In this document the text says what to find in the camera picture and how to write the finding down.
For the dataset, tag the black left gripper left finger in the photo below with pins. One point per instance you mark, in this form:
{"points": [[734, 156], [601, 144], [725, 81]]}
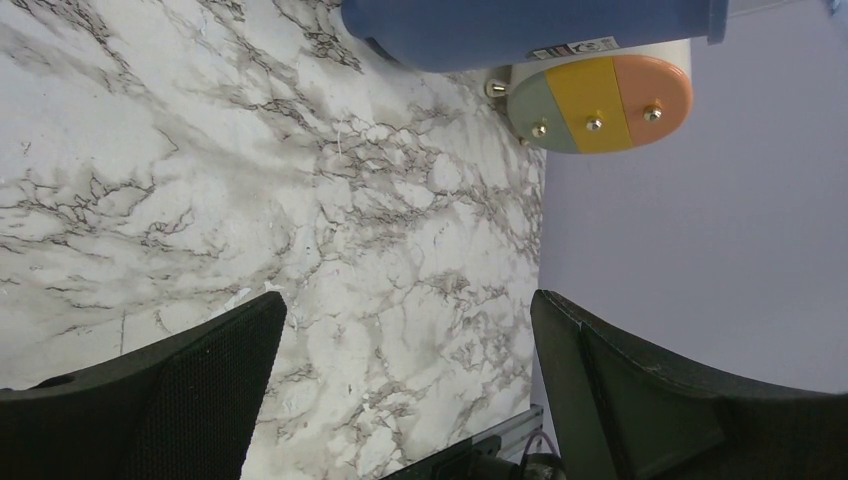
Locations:
{"points": [[184, 407]]}

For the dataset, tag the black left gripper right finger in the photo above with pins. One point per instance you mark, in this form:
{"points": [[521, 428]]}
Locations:
{"points": [[625, 408]]}

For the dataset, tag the blue plastic bin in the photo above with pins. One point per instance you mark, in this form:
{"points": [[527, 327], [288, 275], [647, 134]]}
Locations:
{"points": [[460, 35]]}

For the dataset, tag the round pastel drawer cabinet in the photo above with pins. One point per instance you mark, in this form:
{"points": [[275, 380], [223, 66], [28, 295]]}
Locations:
{"points": [[594, 97]]}

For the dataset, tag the black aluminium mounting rail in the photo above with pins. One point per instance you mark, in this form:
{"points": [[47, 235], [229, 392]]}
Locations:
{"points": [[516, 448]]}

